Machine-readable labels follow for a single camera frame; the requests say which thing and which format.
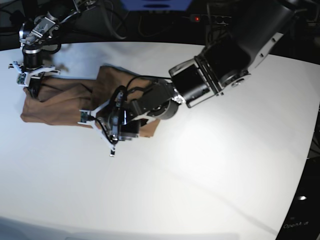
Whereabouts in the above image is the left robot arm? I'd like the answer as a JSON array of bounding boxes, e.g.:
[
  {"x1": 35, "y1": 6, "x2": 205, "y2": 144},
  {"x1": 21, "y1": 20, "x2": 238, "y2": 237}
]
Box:
[{"x1": 103, "y1": 0, "x2": 300, "y2": 141}]

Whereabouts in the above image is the tan brown T-shirt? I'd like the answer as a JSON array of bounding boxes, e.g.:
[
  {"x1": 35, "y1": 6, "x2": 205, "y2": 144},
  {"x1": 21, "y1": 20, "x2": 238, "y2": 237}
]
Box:
[{"x1": 20, "y1": 65, "x2": 151, "y2": 127}]

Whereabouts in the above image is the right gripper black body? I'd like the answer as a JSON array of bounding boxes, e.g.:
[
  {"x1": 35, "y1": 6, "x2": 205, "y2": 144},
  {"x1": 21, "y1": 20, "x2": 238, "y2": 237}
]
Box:
[{"x1": 22, "y1": 49, "x2": 43, "y2": 72}]

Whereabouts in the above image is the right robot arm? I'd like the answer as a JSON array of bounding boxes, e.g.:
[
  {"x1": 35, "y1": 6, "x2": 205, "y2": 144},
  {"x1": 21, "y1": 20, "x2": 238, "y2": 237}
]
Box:
[{"x1": 12, "y1": 0, "x2": 126, "y2": 98}]

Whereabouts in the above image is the black power strip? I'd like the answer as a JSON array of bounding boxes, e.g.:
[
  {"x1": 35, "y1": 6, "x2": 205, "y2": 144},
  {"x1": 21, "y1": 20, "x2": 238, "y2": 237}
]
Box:
[{"x1": 189, "y1": 14, "x2": 232, "y2": 25}]

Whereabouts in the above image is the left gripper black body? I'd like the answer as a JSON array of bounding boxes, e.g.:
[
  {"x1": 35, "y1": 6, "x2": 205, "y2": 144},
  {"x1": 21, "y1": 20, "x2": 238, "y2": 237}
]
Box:
[{"x1": 107, "y1": 102, "x2": 140, "y2": 143}]

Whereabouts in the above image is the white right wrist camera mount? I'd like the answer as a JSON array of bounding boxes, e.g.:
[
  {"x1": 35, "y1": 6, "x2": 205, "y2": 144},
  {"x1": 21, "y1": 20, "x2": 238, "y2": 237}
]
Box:
[{"x1": 8, "y1": 61, "x2": 61, "y2": 87}]

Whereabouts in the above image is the blue box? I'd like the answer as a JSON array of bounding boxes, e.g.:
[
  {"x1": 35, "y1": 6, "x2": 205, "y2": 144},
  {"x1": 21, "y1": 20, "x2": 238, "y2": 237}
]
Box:
[{"x1": 121, "y1": 0, "x2": 192, "y2": 11}]

